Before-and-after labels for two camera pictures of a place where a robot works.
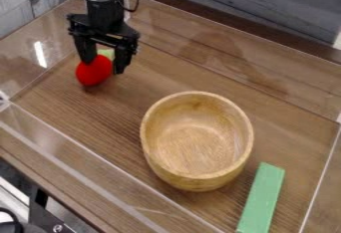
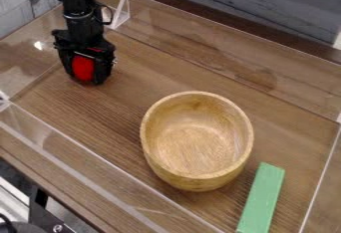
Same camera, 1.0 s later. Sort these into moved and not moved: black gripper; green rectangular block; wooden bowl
Moved: black gripper
Not moved: green rectangular block; wooden bowl
